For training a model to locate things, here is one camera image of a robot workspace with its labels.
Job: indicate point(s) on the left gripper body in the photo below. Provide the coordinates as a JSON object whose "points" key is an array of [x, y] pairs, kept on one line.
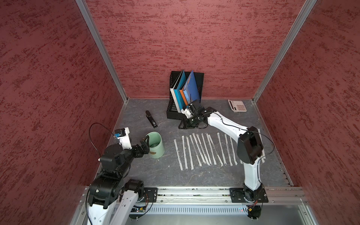
{"points": [[136, 152]]}

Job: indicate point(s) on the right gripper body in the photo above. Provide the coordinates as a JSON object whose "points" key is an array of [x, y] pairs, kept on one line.
{"points": [[193, 122]]}

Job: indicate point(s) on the green cup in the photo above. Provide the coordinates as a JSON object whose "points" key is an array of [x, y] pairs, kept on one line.
{"points": [[156, 145]]}

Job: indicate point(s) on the thirteenth straw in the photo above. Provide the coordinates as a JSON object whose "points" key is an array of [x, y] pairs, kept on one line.
{"points": [[197, 156]]}

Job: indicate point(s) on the fifteenth straw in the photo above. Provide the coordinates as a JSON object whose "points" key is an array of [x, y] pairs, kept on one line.
{"points": [[184, 153]]}

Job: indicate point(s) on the fourteenth straw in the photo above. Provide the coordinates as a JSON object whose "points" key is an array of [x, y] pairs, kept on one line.
{"points": [[190, 154]]}

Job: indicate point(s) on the sixteenth straw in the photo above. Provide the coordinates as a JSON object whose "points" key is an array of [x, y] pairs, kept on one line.
{"points": [[197, 144]]}

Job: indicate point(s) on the twelfth straw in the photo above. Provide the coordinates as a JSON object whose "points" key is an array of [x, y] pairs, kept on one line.
{"points": [[263, 156]]}

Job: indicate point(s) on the seventeenth straw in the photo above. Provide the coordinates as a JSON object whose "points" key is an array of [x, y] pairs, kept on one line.
{"points": [[178, 155]]}

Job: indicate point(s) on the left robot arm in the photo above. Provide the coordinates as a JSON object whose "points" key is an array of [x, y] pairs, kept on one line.
{"points": [[110, 200]]}

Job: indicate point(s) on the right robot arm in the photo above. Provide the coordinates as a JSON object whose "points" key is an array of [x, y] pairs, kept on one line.
{"points": [[249, 143]]}

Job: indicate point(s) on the black stapler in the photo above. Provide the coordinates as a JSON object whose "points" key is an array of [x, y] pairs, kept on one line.
{"points": [[150, 118]]}

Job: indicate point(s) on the blue folder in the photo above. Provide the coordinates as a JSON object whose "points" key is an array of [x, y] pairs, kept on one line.
{"points": [[191, 89]]}

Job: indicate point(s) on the orange book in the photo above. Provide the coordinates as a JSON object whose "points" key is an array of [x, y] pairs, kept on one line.
{"points": [[184, 97]]}

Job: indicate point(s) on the teal book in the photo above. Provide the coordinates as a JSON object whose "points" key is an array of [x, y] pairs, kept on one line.
{"points": [[179, 82]]}

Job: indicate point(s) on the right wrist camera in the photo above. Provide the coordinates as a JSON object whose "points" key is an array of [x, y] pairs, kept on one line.
{"points": [[187, 112]]}

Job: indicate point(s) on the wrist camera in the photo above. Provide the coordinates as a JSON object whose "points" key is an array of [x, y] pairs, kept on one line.
{"points": [[187, 112], [122, 135]]}

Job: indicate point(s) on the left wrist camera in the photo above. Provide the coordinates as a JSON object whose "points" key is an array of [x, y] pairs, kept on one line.
{"points": [[122, 135]]}

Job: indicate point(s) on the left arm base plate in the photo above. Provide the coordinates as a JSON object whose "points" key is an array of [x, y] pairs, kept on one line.
{"points": [[150, 195]]}

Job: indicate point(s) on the aluminium front rail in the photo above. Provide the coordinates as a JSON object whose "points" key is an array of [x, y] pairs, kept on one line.
{"points": [[221, 196]]}

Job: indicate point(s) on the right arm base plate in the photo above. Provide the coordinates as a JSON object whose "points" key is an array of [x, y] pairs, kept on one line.
{"points": [[246, 195]]}

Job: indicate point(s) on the left aluminium corner post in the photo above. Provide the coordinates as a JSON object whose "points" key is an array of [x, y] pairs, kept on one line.
{"points": [[101, 47]]}

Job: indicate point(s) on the aluminium corner post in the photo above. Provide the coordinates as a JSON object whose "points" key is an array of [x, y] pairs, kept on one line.
{"points": [[101, 47], [294, 30]]}

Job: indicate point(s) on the right aluminium corner post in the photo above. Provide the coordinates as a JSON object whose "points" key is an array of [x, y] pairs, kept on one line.
{"points": [[294, 30]]}

